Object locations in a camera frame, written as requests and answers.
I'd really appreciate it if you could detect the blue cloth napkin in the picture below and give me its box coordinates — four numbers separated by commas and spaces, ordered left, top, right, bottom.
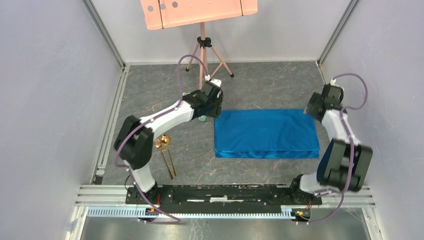
214, 109, 321, 159

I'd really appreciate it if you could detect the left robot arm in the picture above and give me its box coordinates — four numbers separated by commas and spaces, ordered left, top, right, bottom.
113, 79, 224, 204

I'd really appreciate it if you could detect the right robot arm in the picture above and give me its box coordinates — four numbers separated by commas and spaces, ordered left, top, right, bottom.
288, 83, 373, 204

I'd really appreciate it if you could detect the mint green flashlight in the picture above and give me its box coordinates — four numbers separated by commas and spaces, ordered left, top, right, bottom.
197, 115, 207, 122

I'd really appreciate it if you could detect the gold fork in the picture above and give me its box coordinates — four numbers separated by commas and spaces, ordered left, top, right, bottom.
155, 138, 174, 180

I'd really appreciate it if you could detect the pink music stand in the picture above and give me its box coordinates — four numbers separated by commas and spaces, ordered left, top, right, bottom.
140, 0, 258, 87

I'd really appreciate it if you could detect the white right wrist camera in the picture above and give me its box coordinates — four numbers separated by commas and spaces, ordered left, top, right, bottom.
328, 78, 342, 88

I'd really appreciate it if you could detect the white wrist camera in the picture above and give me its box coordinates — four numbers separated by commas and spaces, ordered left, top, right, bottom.
328, 78, 342, 88
205, 75, 222, 88

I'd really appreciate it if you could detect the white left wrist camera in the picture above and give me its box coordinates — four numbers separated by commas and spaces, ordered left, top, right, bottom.
205, 75, 222, 88

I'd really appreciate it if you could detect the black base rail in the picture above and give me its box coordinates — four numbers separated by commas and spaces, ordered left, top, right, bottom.
125, 184, 323, 214

